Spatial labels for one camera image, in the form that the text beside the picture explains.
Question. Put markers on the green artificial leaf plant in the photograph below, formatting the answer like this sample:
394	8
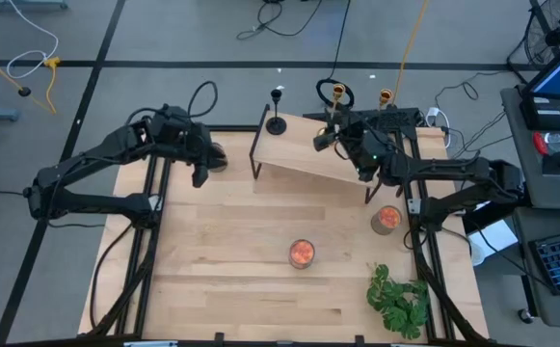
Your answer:
400	303

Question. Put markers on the wooden shelf riser black legs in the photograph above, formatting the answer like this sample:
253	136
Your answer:
289	149

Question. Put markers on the black label printer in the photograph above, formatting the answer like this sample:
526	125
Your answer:
547	113

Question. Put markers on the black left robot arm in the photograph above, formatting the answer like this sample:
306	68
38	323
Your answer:
91	154

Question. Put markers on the grey side desk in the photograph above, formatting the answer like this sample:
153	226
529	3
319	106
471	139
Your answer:
515	144

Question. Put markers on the black aluminium frame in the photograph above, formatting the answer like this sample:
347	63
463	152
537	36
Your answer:
236	128

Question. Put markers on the black floor fan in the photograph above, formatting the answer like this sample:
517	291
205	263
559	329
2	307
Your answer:
556	36

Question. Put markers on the small black box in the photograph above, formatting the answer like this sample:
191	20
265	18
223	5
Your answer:
556	164

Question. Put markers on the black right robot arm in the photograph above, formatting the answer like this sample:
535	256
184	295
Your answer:
443	168

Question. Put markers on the white paper sheet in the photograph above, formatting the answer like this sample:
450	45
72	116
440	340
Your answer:
496	241

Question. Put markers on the orange candle jar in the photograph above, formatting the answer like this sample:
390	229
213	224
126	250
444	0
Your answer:
388	218
301	253

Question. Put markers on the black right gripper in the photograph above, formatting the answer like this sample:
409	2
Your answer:
364	144

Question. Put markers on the gold candlestick holder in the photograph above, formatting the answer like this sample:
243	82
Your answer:
385	94
338	89

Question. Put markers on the grey candle jar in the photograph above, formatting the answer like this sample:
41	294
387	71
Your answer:
221	168

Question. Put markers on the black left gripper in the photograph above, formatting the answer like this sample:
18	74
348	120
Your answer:
201	144

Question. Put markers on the black candlestick holder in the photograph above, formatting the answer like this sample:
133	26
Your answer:
276	126

